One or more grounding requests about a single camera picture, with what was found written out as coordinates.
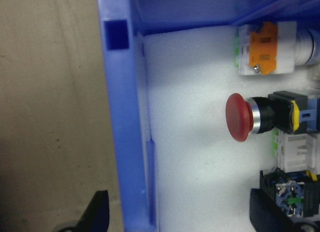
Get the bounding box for blue bin with switches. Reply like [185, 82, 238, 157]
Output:
[96, 0, 320, 232]

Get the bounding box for white contact block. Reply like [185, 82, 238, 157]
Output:
[270, 130, 320, 174]

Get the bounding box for red mushroom push button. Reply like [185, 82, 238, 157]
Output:
[225, 90, 320, 143]

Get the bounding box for red push-button switches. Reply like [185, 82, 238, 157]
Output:
[142, 21, 320, 232]

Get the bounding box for black blue terminal switch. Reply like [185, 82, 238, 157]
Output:
[259, 167, 320, 218]

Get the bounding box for orange white contact switch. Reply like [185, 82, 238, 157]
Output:
[234, 21, 320, 76]

